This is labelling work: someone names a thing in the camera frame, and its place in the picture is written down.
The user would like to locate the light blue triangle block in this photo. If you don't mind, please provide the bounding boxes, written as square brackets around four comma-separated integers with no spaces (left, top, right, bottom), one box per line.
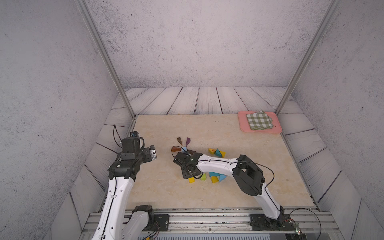
[218,175,227,182]

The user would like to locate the aluminium frame post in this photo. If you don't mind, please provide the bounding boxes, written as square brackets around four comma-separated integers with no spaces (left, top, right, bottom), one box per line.
[275,0,341,116]
[76,0,136,120]

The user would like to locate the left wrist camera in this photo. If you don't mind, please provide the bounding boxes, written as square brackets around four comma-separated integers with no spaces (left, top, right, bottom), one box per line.
[129,131,140,139]

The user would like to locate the right aluminium frame post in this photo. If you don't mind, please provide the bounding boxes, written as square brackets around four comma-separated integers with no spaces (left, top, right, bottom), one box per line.
[275,0,341,116]

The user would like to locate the left aluminium frame post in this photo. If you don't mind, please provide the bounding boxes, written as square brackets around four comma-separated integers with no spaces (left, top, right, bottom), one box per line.
[76,0,136,120]

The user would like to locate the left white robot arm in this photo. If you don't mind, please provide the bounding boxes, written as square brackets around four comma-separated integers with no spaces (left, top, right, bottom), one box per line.
[93,136,157,240]

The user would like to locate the teal triangle wooden block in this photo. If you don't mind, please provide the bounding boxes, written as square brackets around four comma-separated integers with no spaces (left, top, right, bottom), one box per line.
[215,149,223,158]

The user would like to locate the green checkered cloth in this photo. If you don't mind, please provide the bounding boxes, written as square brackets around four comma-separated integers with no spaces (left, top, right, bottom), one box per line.
[246,111,274,131]

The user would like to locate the teal long wooden block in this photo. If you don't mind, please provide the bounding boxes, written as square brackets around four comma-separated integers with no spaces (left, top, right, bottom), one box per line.
[209,172,221,177]

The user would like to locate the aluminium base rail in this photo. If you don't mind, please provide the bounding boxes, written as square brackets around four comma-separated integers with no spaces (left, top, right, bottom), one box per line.
[79,208,343,240]

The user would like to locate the green small cube block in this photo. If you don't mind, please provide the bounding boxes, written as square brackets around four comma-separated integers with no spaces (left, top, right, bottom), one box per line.
[200,173,207,181]

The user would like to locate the yellow small cube block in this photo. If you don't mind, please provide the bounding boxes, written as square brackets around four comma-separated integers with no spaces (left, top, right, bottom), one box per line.
[211,177,219,184]

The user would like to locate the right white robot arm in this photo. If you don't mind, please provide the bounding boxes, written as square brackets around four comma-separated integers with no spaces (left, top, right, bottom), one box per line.
[173,152,284,221]

